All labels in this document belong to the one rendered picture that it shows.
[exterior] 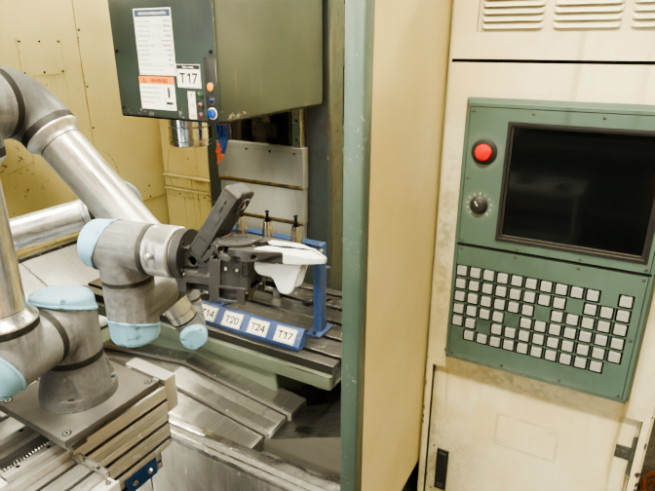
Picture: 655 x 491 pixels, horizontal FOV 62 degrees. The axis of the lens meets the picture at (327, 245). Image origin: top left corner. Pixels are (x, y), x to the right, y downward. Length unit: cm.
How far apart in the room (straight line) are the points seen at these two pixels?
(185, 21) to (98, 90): 140
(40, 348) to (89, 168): 33
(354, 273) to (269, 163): 147
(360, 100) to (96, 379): 74
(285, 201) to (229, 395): 96
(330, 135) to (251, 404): 114
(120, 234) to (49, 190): 222
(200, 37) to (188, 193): 173
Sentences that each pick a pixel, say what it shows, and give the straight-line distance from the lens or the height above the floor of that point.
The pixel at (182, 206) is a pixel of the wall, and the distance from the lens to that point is 347.
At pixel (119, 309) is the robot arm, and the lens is 85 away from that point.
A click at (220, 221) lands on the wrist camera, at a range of 73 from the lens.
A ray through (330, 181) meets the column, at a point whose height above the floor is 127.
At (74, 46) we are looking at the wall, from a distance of 310.
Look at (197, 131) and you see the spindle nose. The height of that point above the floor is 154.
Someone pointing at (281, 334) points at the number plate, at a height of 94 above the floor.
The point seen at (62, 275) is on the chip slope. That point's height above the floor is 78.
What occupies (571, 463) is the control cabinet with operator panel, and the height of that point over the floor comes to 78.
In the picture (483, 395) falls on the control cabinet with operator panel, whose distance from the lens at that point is 165.
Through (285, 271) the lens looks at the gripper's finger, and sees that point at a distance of 71.
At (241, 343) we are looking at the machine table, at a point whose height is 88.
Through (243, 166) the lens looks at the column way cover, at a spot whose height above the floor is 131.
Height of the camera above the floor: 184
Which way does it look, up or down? 20 degrees down
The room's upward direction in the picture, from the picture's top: straight up
